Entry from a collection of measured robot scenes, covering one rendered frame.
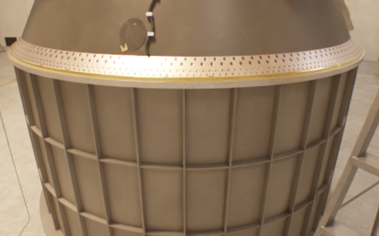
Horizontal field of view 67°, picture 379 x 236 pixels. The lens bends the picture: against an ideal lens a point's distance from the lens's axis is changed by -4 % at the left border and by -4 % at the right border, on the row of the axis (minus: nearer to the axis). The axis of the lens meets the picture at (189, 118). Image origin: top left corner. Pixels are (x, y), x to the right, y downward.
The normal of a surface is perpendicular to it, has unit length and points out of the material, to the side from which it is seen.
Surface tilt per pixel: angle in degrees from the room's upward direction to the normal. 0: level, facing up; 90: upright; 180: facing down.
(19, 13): 90
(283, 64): 43
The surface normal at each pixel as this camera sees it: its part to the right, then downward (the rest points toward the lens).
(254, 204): 0.32, 0.38
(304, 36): 0.44, -0.11
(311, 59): 0.33, -0.43
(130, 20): -0.18, -0.07
